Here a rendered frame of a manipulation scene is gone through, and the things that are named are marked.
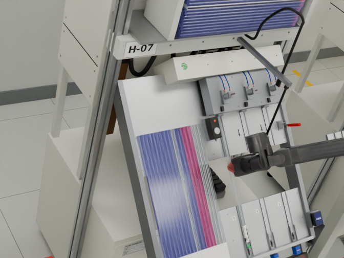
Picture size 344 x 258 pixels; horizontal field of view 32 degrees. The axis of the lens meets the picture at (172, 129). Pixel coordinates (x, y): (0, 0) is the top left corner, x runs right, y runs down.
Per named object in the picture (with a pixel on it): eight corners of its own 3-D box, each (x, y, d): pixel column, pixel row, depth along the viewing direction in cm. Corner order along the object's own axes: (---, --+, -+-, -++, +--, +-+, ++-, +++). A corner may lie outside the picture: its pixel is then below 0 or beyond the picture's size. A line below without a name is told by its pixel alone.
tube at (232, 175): (249, 246, 218) (251, 246, 217) (245, 248, 218) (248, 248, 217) (218, 110, 220) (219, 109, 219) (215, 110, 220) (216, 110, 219)
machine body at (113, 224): (219, 288, 296) (259, 199, 259) (90, 338, 259) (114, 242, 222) (154, 197, 335) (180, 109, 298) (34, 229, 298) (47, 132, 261)
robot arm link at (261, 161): (263, 171, 199) (276, 167, 202) (257, 151, 199) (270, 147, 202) (250, 173, 205) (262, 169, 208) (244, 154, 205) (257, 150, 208)
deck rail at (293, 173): (304, 237, 239) (316, 237, 234) (301, 238, 238) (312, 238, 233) (264, 62, 242) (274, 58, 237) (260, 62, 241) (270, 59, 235)
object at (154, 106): (279, 143, 239) (288, 142, 235) (135, 178, 204) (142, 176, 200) (260, 62, 241) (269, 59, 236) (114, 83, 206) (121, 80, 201)
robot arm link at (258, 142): (285, 163, 196) (291, 159, 204) (276, 129, 196) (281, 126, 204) (251, 171, 200) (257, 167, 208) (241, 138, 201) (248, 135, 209)
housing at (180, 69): (261, 73, 241) (284, 64, 229) (157, 89, 215) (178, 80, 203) (256, 54, 242) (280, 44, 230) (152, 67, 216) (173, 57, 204)
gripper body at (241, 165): (229, 158, 210) (242, 156, 203) (252, 153, 215) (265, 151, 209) (233, 177, 209) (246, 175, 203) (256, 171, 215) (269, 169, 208)
